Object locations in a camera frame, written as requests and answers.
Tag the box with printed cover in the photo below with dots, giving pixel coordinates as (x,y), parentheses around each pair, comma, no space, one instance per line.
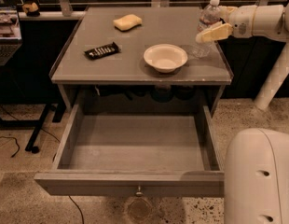
(10,29)

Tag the metal drawer knob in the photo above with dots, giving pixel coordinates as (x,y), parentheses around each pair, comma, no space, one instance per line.
(139,192)

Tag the small yellow object on ledge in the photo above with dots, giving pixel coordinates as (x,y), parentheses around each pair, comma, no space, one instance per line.
(31,9)

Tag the clear plastic water bottle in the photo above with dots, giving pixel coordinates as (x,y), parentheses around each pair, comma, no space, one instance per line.
(208,16)

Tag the yellow sponge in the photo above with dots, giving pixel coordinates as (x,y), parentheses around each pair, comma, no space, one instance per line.
(127,22)

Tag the open grey top drawer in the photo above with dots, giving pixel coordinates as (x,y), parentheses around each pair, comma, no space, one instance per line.
(112,154)

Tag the white paper bowl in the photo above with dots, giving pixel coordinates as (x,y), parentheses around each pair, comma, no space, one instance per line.
(165,58)

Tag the white diagonal pole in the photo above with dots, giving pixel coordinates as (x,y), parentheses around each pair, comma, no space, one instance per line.
(275,79)

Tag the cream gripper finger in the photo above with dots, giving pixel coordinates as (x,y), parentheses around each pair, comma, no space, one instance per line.
(217,31)
(225,12)

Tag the black snack bar wrapper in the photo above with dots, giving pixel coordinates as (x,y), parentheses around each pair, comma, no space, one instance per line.
(102,51)

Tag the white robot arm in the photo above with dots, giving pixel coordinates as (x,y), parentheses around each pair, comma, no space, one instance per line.
(256,185)

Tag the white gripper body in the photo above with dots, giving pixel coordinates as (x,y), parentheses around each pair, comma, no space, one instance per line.
(241,20)

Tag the grey cabinet with glass top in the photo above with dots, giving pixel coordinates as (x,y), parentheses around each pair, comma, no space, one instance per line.
(161,25)

